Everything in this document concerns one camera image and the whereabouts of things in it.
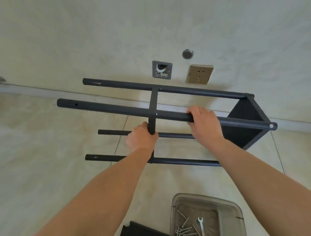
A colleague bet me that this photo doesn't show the person's left hand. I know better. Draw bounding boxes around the person's left hand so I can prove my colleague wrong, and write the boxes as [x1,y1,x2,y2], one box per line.
[125,121,159,156]

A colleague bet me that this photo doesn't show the person's right hand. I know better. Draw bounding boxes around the person's right hand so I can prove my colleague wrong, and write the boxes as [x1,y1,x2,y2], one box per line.
[186,105,225,147]

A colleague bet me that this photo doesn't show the dark metal shelf frame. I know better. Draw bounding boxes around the dark metal shelf frame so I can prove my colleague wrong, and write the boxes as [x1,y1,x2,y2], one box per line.
[57,78,278,168]

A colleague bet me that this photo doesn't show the person's right forearm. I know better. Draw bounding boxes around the person's right forearm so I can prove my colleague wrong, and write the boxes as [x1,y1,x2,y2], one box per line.
[213,139,311,236]

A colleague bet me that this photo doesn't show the person's left forearm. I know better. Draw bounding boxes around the person's left forearm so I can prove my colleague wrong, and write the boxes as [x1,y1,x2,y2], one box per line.
[34,145,156,236]

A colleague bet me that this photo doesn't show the black metal panel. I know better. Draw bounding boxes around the black metal panel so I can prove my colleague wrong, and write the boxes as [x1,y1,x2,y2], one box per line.
[122,221,169,236]

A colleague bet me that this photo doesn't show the pile of silver screws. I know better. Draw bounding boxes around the pile of silver screws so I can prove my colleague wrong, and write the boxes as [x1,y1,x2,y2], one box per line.
[175,210,199,236]

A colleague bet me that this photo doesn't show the clear plastic container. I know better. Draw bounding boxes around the clear plastic container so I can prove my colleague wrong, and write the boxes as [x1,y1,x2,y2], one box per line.
[170,193,245,236]

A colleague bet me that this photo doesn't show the white baseboard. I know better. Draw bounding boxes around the white baseboard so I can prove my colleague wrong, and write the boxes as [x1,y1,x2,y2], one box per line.
[0,83,311,133]

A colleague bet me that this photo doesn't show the gold wall socket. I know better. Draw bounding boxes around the gold wall socket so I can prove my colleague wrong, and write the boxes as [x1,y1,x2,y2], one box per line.
[187,64,214,85]

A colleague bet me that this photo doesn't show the open wall junction box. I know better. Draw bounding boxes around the open wall junction box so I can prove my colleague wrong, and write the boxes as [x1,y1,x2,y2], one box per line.
[152,61,173,80]

